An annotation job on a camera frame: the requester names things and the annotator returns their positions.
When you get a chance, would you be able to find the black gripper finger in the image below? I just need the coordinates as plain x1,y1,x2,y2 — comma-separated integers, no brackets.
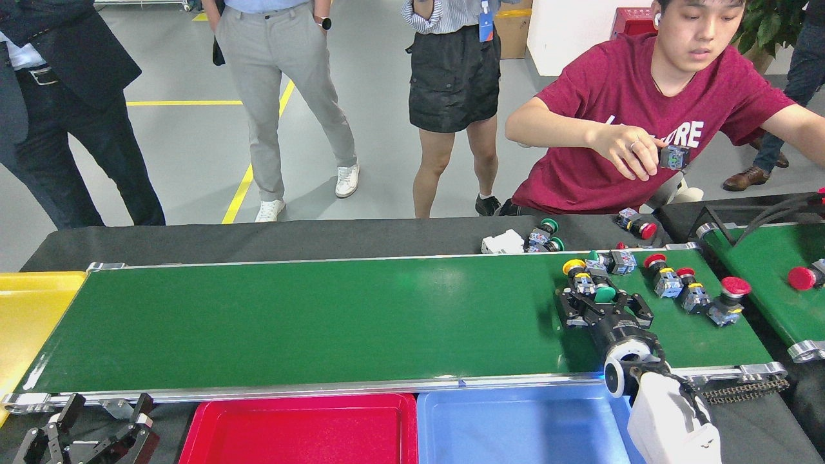
13,393,86,464
97,393,160,464

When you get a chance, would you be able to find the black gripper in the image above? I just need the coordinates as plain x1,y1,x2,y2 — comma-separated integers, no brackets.
557,284,658,358

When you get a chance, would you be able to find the yellow cap push button switch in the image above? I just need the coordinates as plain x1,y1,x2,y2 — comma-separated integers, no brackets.
562,258,597,297

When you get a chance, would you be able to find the white circuit breaker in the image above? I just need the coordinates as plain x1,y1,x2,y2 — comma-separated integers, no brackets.
481,229,527,255

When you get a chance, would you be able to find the yellow plastic tray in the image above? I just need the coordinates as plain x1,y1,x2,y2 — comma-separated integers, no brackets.
0,271,88,427

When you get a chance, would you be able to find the blue plastic tray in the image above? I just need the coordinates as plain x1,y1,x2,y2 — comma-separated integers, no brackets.
416,382,645,464

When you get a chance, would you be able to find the green belt conveyor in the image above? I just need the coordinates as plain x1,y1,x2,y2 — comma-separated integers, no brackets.
695,219,825,363
1,242,788,414

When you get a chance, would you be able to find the red plastic tray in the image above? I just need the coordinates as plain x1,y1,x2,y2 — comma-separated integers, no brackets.
178,393,420,464

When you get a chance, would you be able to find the seated person's right hand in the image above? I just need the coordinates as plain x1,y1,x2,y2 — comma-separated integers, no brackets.
590,122,671,181

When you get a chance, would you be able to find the seated person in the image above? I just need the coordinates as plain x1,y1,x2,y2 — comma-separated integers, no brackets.
505,0,825,217

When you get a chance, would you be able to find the standing person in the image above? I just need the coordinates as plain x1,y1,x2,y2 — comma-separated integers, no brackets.
0,0,166,231
722,0,825,192
401,0,503,218
201,0,360,224

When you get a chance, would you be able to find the red fire extinguisher cabinet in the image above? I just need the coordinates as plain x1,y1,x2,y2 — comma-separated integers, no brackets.
611,6,659,39

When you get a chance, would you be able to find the brown cardboard box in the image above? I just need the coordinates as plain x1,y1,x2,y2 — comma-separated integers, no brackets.
493,0,534,60

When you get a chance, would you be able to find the gold plant pot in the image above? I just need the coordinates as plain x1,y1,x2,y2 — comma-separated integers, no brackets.
750,44,779,75

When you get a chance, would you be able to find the green potted plant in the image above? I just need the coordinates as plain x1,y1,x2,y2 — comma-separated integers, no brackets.
732,0,810,59

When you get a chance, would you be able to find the black bracket frame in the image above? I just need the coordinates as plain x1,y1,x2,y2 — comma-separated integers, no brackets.
691,192,825,247

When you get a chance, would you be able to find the black drive chain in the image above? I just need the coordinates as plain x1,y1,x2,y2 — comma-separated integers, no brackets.
699,377,791,405

